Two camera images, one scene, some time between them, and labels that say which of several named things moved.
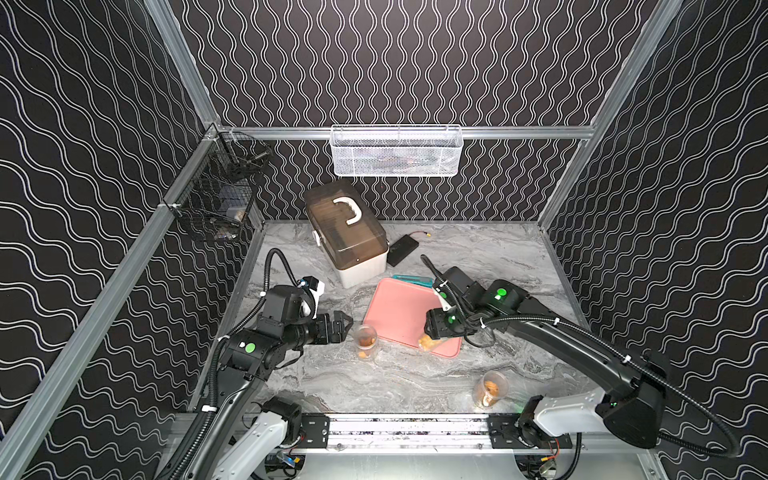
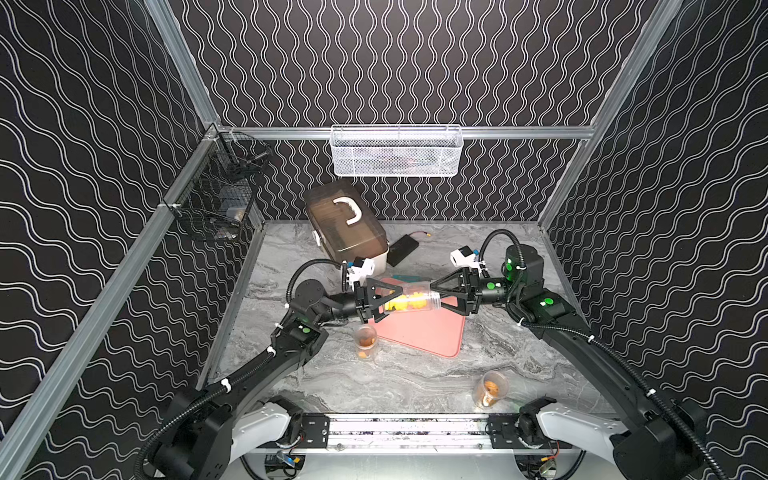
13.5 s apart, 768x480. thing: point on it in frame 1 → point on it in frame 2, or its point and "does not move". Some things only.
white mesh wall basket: [396, 150] does not move
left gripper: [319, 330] → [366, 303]
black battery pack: [400, 249] does not move
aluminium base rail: [401, 433] does not move
